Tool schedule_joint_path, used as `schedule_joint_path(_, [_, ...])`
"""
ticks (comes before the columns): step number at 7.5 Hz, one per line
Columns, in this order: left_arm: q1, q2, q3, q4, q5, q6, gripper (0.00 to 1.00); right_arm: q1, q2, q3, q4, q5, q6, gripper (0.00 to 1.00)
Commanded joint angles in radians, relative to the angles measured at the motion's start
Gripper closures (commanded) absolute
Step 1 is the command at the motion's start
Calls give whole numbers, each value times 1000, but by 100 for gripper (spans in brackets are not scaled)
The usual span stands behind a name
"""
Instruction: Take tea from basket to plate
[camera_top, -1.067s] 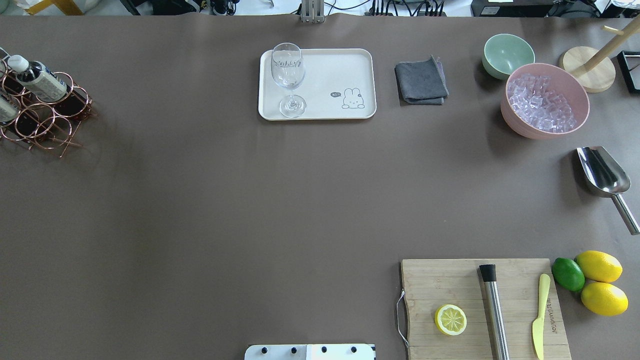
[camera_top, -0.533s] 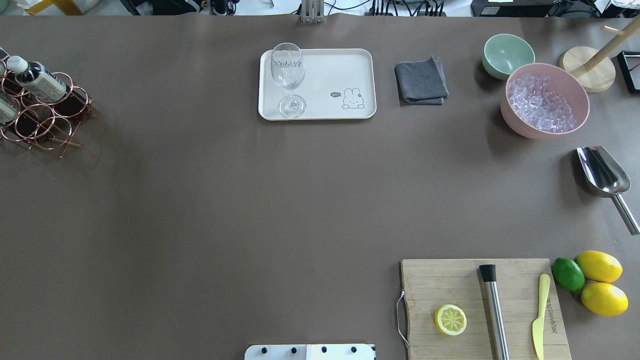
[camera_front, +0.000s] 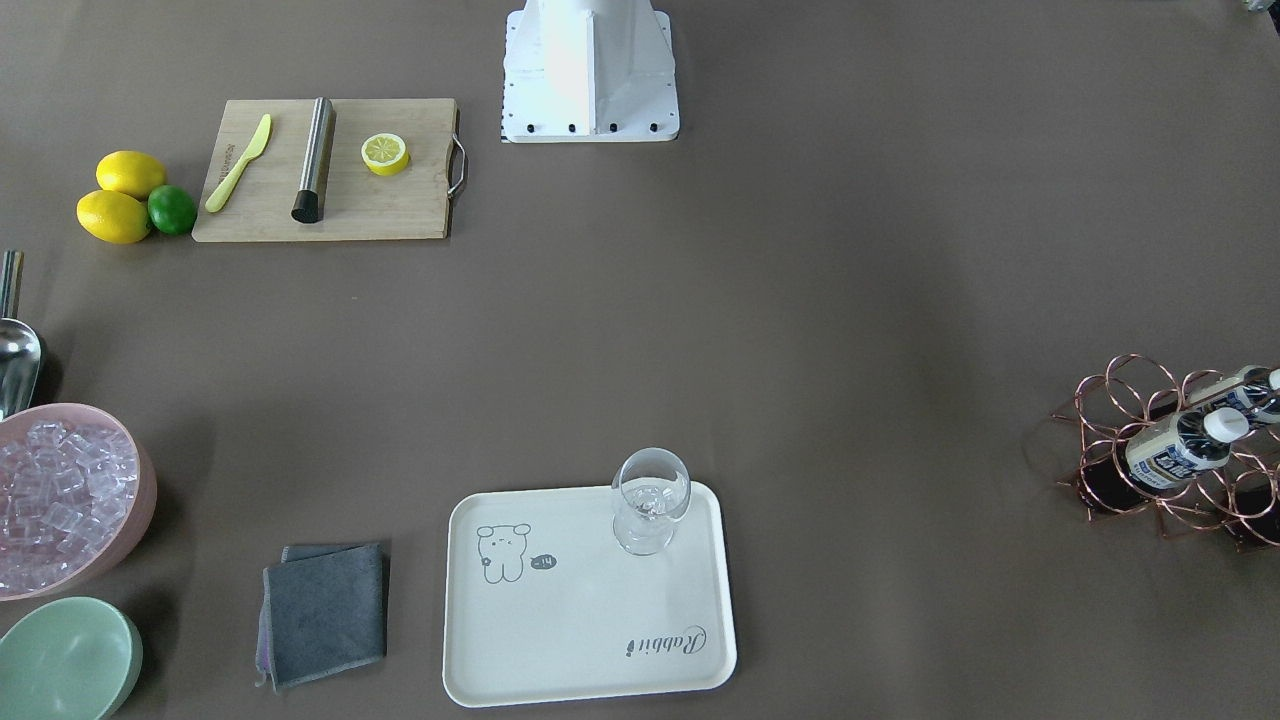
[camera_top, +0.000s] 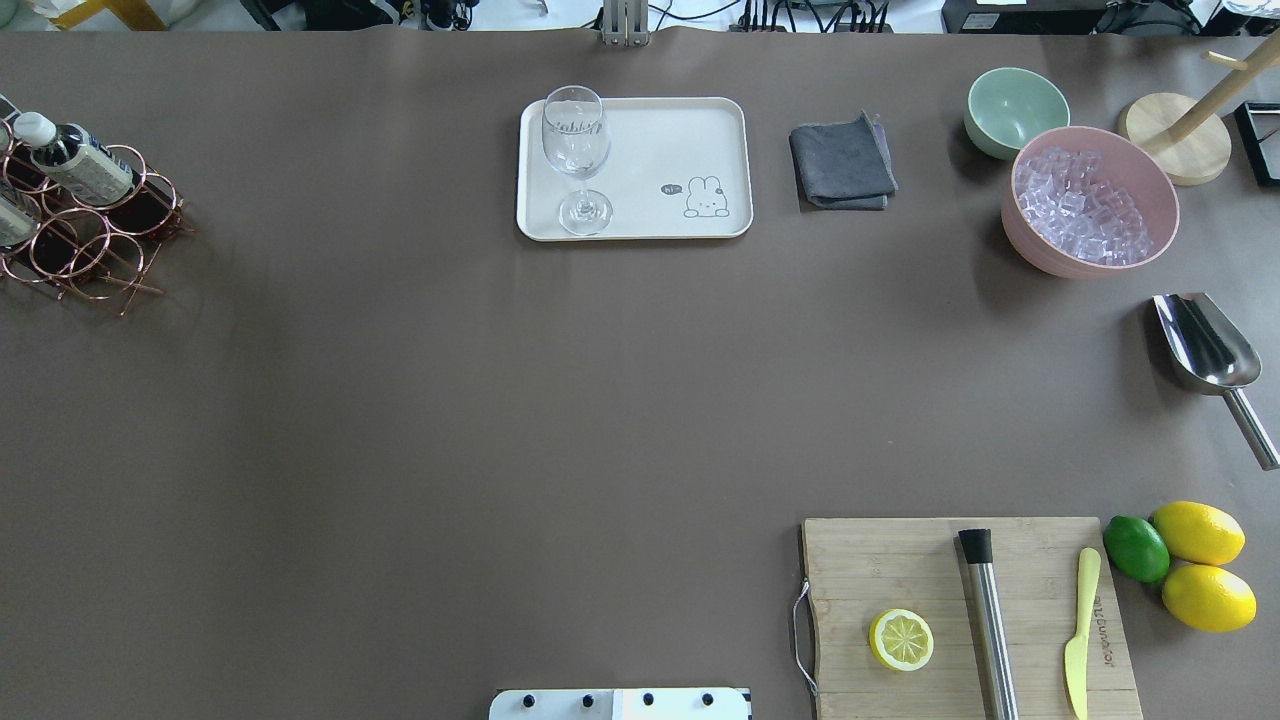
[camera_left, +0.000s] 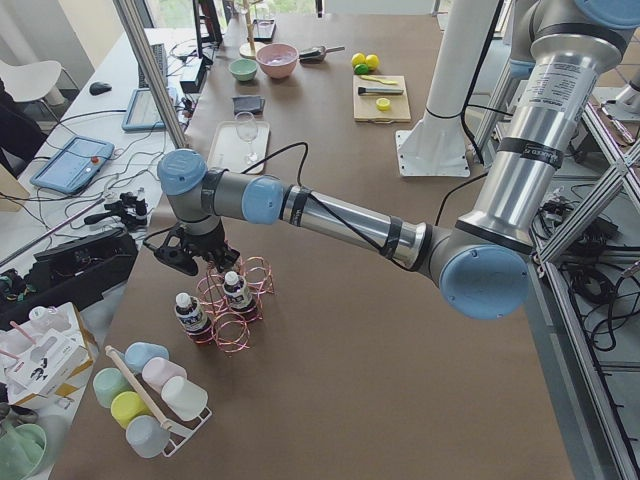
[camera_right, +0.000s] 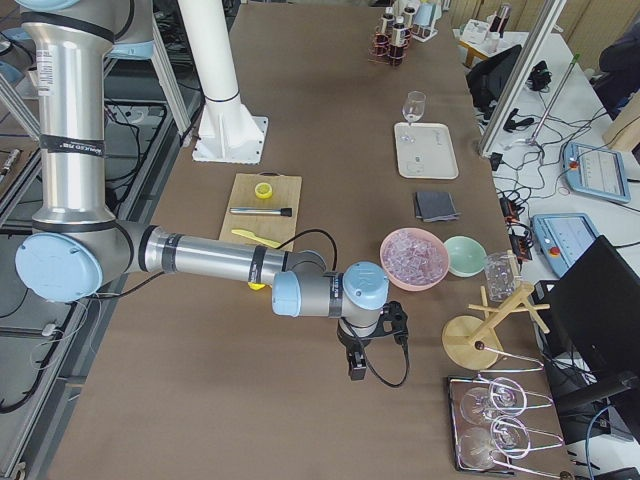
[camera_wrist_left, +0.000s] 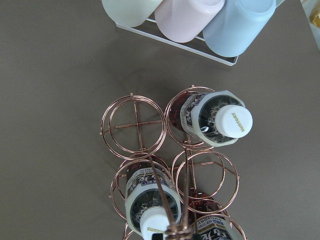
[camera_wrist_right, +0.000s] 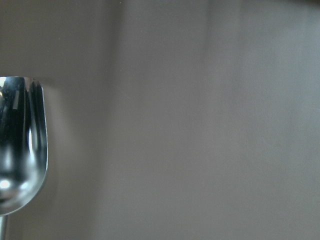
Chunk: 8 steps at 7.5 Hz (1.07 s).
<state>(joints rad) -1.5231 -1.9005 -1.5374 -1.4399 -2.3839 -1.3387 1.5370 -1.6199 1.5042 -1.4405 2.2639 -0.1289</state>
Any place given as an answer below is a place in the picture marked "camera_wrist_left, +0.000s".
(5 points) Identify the copper wire bottle basket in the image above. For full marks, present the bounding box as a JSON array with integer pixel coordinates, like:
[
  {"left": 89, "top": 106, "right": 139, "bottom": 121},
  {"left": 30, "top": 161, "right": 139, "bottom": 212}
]
[{"left": 100, "top": 86, "right": 246, "bottom": 240}]

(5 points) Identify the pink plastic cup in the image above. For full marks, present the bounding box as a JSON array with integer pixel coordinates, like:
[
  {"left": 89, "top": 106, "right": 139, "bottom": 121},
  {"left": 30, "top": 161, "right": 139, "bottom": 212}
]
[{"left": 154, "top": 0, "right": 225, "bottom": 43}]

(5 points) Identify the cream plastic cup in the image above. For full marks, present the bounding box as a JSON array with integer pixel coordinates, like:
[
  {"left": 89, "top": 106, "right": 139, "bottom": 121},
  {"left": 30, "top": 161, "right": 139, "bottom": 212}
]
[{"left": 101, "top": 0, "right": 162, "bottom": 28}]

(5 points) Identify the light blue plastic cup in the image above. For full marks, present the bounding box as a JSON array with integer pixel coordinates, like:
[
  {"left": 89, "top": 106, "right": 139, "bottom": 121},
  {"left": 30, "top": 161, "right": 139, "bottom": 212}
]
[{"left": 202, "top": 0, "right": 277, "bottom": 58}]

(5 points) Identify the white cup rack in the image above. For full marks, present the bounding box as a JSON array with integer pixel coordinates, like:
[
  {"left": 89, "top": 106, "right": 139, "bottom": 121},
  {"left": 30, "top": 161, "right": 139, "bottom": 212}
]
[{"left": 115, "top": 18, "right": 245, "bottom": 67}]

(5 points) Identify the tea bottle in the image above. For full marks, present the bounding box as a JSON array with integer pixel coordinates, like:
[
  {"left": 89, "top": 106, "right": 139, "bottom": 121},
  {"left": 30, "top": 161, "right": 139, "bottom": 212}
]
[
  {"left": 168, "top": 90, "right": 253, "bottom": 147},
  {"left": 188, "top": 191, "right": 244, "bottom": 240},
  {"left": 124, "top": 161, "right": 182, "bottom": 240}
]

